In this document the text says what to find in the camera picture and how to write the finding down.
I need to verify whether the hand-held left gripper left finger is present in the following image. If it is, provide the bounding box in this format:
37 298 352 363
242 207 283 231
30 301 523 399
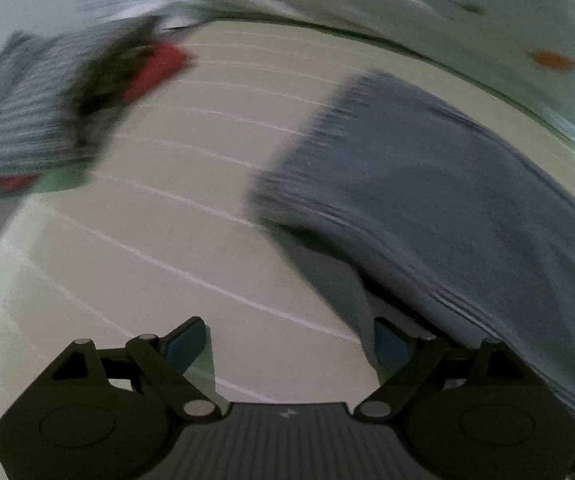
52 316 221 419

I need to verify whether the grey cloth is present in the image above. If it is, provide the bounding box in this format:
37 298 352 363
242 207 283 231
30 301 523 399
250 71 575 456

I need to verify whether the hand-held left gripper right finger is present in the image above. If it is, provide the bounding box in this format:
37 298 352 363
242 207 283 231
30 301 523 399
354 317 539 422

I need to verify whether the dark garment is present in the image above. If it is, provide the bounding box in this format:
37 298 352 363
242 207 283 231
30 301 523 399
70 20 168 161

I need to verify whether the striped grey garment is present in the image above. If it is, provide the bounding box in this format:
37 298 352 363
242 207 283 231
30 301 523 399
0 30 133 181

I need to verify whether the red garment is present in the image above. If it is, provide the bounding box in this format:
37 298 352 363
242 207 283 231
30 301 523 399
0 41 194 197

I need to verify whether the carrot print cloth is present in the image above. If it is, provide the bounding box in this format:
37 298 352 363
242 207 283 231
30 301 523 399
238 0 575 171

